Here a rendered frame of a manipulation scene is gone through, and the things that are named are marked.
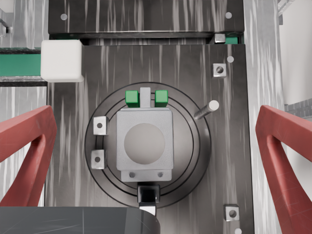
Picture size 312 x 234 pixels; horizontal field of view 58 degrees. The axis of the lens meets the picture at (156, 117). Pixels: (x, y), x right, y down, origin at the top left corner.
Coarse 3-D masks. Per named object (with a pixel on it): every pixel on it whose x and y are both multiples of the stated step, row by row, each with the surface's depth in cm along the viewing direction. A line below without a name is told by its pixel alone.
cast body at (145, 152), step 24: (144, 96) 26; (120, 120) 21; (144, 120) 21; (168, 120) 21; (120, 144) 21; (144, 144) 20; (168, 144) 21; (120, 168) 21; (144, 168) 21; (168, 168) 21
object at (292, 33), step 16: (0, 0) 46; (304, 0) 46; (288, 16) 46; (304, 16) 46; (288, 32) 46; (304, 32) 46; (288, 48) 46; (304, 48) 46; (288, 64) 45; (304, 64) 45; (288, 80) 45; (304, 80) 45; (288, 96) 45; (304, 96) 45; (304, 160) 44; (304, 176) 43
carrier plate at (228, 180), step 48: (96, 48) 34; (144, 48) 34; (192, 48) 34; (240, 48) 34; (48, 96) 33; (96, 96) 33; (192, 96) 33; (240, 96) 33; (240, 144) 33; (48, 192) 32; (96, 192) 32; (192, 192) 32; (240, 192) 32
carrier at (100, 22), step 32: (64, 0) 34; (96, 0) 34; (128, 0) 34; (160, 0) 34; (192, 0) 35; (224, 0) 35; (64, 32) 34; (96, 32) 34; (128, 32) 34; (160, 32) 34; (192, 32) 34; (224, 32) 35
